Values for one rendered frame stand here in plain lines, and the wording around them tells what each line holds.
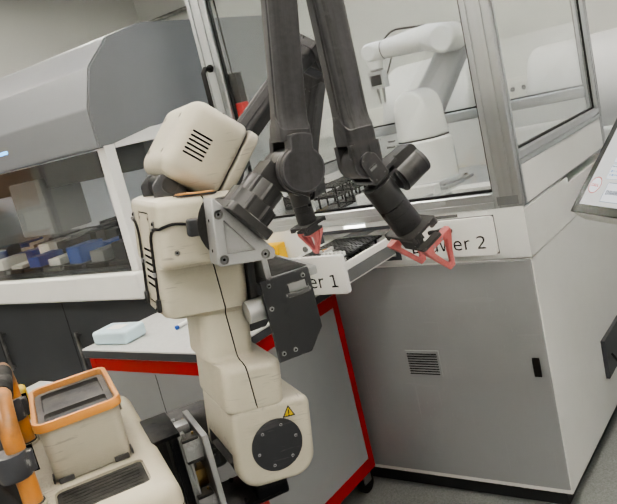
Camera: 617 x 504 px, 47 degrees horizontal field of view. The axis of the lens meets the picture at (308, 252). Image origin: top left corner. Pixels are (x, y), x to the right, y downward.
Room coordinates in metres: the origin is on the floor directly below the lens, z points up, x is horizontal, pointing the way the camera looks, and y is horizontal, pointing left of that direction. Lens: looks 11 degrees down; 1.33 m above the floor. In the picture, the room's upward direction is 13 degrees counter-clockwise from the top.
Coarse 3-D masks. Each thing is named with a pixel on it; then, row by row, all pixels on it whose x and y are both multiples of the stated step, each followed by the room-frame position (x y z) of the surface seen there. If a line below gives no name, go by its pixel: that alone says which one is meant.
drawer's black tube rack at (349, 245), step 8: (336, 240) 2.23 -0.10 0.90; (344, 240) 2.21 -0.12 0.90; (352, 240) 2.17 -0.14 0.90; (360, 240) 2.15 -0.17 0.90; (368, 240) 2.11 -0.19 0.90; (376, 240) 2.14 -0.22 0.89; (320, 248) 2.16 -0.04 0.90; (336, 248) 2.10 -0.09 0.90; (344, 248) 2.08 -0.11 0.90; (352, 248) 2.06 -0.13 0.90; (360, 248) 2.05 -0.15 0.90; (304, 256) 2.10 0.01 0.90; (352, 256) 2.08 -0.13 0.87
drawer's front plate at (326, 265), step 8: (312, 256) 1.94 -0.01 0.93; (320, 256) 1.91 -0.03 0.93; (328, 256) 1.89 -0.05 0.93; (336, 256) 1.87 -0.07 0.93; (320, 264) 1.91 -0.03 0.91; (328, 264) 1.89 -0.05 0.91; (336, 264) 1.87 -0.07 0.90; (344, 264) 1.87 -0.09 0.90; (320, 272) 1.91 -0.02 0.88; (328, 272) 1.89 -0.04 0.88; (336, 272) 1.88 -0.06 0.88; (344, 272) 1.86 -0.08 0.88; (312, 280) 1.93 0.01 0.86; (328, 280) 1.90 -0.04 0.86; (336, 280) 1.88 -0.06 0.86; (344, 280) 1.86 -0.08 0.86; (320, 288) 1.92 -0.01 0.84; (328, 288) 1.90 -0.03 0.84; (336, 288) 1.88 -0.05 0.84; (344, 288) 1.87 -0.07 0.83
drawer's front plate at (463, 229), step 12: (480, 216) 1.93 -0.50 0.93; (432, 228) 2.01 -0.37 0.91; (456, 228) 1.97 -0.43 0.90; (468, 228) 1.94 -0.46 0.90; (480, 228) 1.92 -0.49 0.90; (492, 228) 1.90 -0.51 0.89; (456, 240) 1.97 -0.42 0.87; (480, 240) 1.93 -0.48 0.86; (492, 240) 1.90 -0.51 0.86; (444, 252) 2.00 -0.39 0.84; (456, 252) 1.98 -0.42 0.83; (468, 252) 1.95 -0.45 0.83; (480, 252) 1.93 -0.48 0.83; (492, 252) 1.91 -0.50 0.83
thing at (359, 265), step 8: (384, 240) 2.09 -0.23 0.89; (368, 248) 2.02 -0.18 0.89; (376, 248) 2.04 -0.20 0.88; (384, 248) 2.07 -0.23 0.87; (360, 256) 1.97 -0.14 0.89; (368, 256) 2.00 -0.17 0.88; (376, 256) 2.03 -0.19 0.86; (384, 256) 2.07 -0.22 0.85; (392, 256) 2.11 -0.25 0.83; (352, 264) 1.93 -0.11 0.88; (360, 264) 1.96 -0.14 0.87; (368, 264) 1.99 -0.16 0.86; (376, 264) 2.02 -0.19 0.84; (352, 272) 1.92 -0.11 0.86; (360, 272) 1.95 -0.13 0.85; (352, 280) 1.91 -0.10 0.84
